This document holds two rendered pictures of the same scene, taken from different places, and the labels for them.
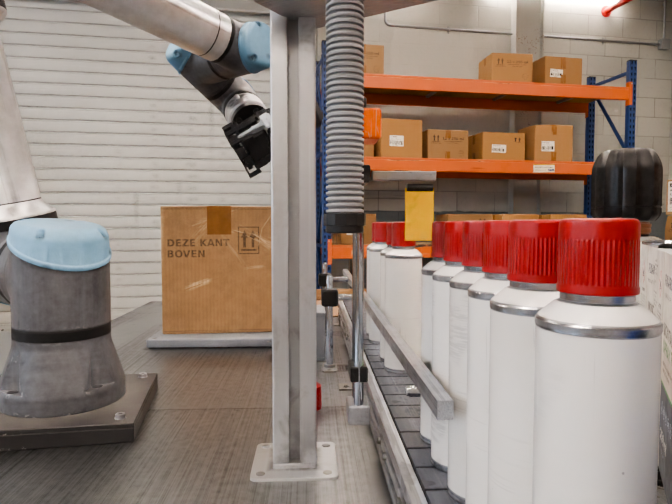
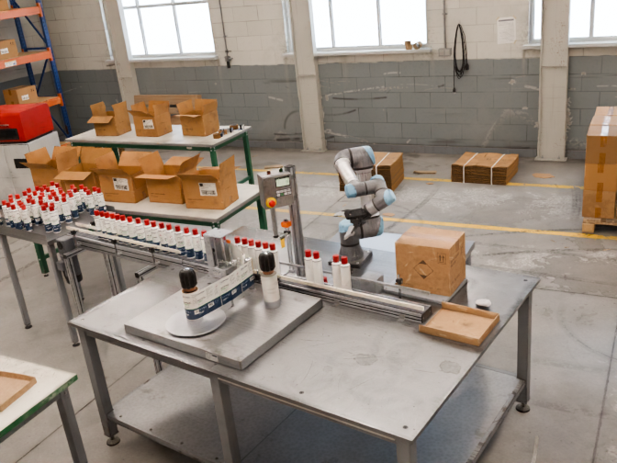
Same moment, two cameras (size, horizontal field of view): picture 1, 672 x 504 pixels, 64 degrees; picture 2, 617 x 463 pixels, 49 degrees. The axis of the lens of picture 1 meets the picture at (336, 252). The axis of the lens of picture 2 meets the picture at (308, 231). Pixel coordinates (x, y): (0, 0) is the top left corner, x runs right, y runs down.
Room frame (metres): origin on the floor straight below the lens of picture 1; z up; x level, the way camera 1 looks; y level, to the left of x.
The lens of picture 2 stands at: (2.94, -2.68, 2.54)
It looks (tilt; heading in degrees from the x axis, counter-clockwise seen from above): 22 degrees down; 130
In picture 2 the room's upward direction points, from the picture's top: 6 degrees counter-clockwise
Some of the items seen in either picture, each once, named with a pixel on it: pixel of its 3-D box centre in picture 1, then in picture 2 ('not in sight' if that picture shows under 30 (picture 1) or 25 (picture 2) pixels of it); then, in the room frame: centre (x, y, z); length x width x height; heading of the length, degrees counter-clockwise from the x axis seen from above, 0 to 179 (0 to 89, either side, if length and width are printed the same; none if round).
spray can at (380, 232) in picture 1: (384, 282); (337, 273); (0.92, -0.08, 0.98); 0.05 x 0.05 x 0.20
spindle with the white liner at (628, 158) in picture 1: (624, 264); (269, 278); (0.71, -0.38, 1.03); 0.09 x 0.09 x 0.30
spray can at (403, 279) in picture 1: (403, 296); (309, 267); (0.75, -0.09, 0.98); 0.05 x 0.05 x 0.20
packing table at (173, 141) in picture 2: not in sight; (162, 163); (-3.56, 2.45, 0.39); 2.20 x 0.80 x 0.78; 11
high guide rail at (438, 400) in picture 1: (365, 300); (338, 274); (0.90, -0.05, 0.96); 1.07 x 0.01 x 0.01; 3
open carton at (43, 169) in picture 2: not in sight; (53, 170); (-2.72, 0.55, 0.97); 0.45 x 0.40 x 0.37; 103
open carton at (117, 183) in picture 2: not in sight; (124, 176); (-1.85, 0.68, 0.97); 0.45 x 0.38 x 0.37; 104
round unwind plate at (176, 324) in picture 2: not in sight; (196, 321); (0.47, -0.71, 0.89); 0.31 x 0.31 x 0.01
